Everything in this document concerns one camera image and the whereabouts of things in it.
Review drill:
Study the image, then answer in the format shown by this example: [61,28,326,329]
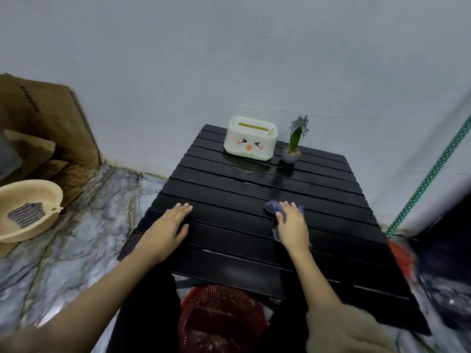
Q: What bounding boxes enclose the person's left hand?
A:
[138,203,194,264]

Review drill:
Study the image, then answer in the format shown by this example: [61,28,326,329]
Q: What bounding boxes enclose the person's right hand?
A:
[275,201,311,255]

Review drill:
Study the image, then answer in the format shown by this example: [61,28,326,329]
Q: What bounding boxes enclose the blue-purple cleaning cloth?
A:
[264,200,304,242]

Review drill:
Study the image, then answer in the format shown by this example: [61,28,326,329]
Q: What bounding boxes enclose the person's left forearm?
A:
[0,250,173,353]

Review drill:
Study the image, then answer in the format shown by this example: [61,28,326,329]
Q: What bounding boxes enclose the person's right forearm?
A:
[289,247,346,316]

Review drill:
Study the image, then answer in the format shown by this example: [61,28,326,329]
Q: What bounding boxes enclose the black slatted folding table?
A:
[117,124,432,336]

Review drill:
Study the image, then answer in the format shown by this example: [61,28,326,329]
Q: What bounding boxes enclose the purple flower in grey pot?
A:
[282,115,309,164]

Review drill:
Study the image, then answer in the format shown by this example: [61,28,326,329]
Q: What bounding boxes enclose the white tissue box with face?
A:
[224,115,278,160]

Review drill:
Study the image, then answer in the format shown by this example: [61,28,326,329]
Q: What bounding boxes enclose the person's black trousers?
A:
[106,266,310,353]

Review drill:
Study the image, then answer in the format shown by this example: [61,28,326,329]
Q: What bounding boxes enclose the red plastic mesh basket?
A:
[178,284,281,353]

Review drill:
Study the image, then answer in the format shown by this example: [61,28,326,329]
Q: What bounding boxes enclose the red plastic dustpan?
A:
[386,237,419,280]

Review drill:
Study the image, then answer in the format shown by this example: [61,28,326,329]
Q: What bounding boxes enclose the beige sleeve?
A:
[305,303,400,353]

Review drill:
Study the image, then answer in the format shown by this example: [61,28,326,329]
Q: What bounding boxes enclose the green dotted pole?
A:
[385,114,471,237]

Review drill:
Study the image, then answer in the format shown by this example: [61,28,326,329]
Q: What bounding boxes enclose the striped grey cloth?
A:
[7,202,47,228]

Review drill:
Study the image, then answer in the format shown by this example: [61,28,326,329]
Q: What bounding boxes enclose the beige plastic basin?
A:
[0,179,64,243]

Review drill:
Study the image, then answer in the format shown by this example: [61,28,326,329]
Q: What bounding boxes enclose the dark bag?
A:
[408,204,471,329]

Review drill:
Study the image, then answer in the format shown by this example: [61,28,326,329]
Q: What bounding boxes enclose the brown cardboard box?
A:
[0,73,102,217]

